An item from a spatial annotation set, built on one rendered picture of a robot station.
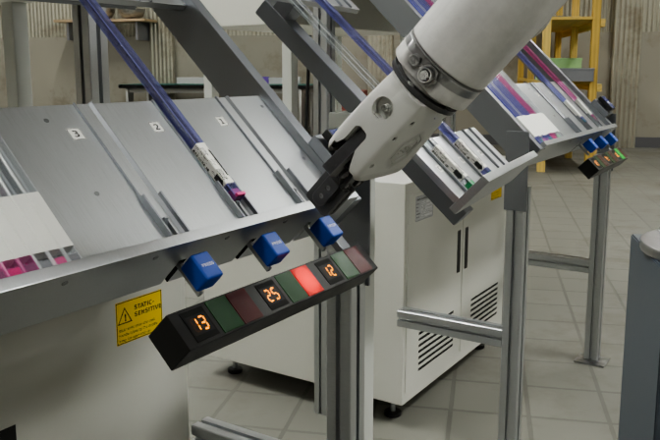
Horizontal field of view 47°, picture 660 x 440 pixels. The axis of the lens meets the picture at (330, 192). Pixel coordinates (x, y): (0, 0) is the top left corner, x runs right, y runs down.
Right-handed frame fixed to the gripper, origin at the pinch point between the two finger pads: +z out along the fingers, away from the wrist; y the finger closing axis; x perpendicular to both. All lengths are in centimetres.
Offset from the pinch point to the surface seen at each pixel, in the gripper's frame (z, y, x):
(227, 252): 12.7, -3.3, 3.1
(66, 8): 487, 611, 634
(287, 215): 8.0, 3.2, 3.0
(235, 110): 10.0, 11.8, 20.7
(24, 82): 44, 19, 60
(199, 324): 11.1, -14.5, -3.8
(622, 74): 102, 848, 109
